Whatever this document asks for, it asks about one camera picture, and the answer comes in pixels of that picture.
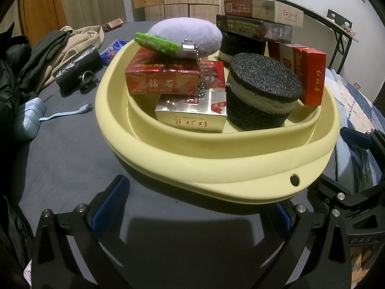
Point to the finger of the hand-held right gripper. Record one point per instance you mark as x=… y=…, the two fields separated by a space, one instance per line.
x=356 y=137
x=331 y=189

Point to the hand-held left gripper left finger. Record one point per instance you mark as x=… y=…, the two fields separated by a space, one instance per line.
x=109 y=204

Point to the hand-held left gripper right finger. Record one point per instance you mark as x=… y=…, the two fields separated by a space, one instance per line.
x=278 y=216

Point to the large red cigarette box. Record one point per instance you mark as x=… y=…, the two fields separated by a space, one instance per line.
x=311 y=78

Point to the pale yellow plastic basin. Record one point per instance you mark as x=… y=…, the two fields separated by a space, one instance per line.
x=210 y=162

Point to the black grey foam cylinder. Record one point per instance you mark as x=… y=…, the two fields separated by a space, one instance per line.
x=240 y=48
x=261 y=93

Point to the silver cigarette pack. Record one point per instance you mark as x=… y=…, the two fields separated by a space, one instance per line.
x=192 y=111

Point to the glossy red cigarette box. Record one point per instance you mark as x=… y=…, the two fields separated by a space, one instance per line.
x=162 y=78

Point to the dark red cigarette carton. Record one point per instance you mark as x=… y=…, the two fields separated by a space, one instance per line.
x=255 y=28

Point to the silver red cigarette carton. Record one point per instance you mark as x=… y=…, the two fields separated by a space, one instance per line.
x=264 y=12

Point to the green plastic charm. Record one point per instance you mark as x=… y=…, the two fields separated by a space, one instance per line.
x=156 y=43

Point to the blue white checkered blanket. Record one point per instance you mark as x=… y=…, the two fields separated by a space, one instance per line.
x=358 y=111

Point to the grey bed sheet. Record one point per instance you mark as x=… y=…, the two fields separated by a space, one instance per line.
x=75 y=162

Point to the light blue power bank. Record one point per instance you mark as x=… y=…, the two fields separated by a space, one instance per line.
x=28 y=119

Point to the black chair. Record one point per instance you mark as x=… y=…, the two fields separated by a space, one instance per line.
x=340 y=18

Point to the black folding table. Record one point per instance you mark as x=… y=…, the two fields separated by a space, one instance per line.
x=315 y=15

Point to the black pouch with keyring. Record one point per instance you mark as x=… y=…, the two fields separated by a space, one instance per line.
x=76 y=69

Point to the black jacket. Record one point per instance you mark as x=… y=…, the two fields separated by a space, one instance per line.
x=9 y=96

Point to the blue snack packet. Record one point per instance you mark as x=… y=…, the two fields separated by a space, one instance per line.
x=112 y=51

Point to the olive green jacket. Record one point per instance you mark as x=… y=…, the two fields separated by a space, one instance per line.
x=45 y=57

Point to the small pink box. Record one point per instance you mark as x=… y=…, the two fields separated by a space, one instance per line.
x=112 y=24

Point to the orange curtain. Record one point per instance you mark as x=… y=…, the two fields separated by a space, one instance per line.
x=42 y=3

